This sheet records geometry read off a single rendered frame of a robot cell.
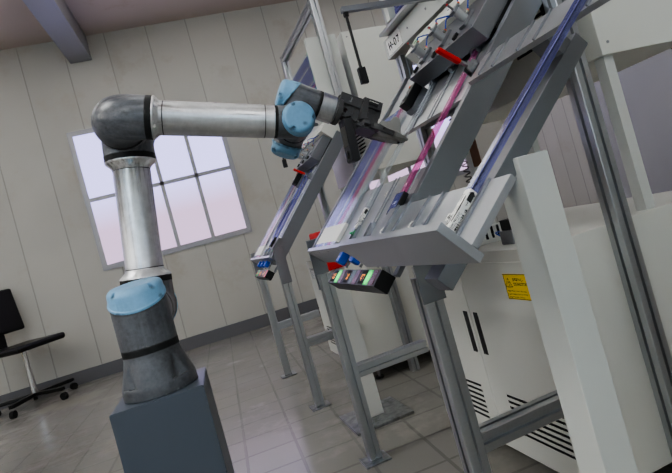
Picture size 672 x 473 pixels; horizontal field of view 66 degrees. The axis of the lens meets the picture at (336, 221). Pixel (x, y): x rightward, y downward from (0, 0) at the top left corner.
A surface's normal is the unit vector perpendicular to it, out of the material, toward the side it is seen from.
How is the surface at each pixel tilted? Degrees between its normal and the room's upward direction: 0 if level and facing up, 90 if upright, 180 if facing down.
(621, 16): 90
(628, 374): 90
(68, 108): 90
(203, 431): 90
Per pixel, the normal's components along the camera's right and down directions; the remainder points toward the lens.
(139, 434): 0.22, -0.07
